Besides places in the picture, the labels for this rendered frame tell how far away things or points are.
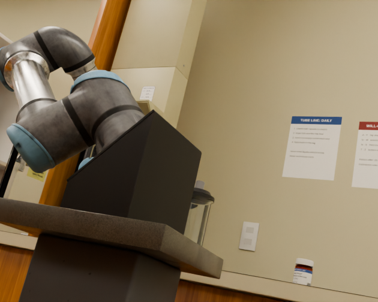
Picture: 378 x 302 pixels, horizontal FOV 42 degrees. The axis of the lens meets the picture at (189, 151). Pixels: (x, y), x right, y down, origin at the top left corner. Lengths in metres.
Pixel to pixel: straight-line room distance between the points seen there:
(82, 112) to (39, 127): 0.09
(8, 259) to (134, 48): 0.98
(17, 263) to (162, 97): 0.80
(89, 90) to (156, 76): 0.99
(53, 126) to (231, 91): 1.43
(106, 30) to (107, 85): 1.22
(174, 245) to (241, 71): 1.68
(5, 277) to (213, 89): 1.26
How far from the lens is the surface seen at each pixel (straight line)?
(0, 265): 1.77
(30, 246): 1.65
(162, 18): 2.16
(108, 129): 0.95
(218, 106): 2.34
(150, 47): 2.10
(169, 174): 0.93
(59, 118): 1.02
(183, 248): 0.81
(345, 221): 1.98
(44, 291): 0.88
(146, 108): 1.83
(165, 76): 1.98
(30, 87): 1.21
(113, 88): 1.03
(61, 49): 1.40
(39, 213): 0.84
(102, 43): 2.21
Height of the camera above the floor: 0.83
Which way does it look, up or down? 17 degrees up
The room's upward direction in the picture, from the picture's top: 13 degrees clockwise
